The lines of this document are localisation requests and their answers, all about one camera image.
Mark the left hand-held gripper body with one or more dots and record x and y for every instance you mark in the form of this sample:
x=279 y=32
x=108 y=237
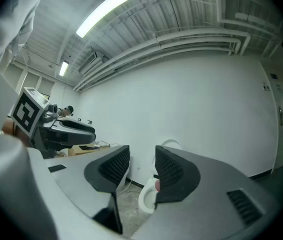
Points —
x=25 y=114

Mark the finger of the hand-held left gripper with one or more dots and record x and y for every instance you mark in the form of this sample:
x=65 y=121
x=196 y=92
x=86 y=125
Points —
x=76 y=137
x=81 y=127

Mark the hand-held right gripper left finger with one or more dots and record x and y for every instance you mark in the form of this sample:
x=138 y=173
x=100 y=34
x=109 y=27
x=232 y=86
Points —
x=106 y=171

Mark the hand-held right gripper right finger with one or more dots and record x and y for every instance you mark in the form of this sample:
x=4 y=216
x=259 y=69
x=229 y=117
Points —
x=176 y=176

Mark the person's left forearm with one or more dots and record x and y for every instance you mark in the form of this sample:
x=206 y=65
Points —
x=10 y=127

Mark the wooden desk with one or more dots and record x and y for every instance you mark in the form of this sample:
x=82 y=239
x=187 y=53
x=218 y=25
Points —
x=86 y=149

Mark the short fluorescent ceiling light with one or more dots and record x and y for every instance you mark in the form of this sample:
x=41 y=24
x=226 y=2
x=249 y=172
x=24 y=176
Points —
x=63 y=68

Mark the white ceiling air conditioner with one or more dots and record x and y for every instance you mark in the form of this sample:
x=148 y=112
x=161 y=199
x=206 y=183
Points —
x=90 y=61

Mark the person's white shirt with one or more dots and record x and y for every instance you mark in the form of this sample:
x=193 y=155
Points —
x=14 y=16

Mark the row of white ceiling pipes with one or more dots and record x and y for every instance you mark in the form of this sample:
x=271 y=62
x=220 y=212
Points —
x=156 y=51

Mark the long fluorescent ceiling light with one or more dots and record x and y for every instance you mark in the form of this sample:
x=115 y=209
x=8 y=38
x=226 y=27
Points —
x=105 y=9

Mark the white wall switch panel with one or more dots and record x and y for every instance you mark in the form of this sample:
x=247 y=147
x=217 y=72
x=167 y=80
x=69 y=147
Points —
x=266 y=87

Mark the small blue wall sign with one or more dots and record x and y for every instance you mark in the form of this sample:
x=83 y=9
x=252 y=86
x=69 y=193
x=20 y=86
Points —
x=273 y=76

